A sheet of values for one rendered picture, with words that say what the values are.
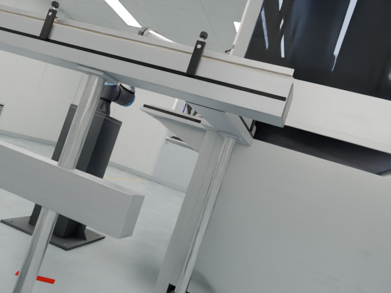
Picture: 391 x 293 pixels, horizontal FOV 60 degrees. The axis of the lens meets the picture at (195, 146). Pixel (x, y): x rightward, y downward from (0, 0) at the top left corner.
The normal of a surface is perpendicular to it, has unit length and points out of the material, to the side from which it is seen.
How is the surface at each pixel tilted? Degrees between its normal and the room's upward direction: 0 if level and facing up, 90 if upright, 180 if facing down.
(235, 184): 90
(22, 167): 90
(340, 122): 90
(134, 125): 90
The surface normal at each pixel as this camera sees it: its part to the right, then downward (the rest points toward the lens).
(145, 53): -0.26, -0.14
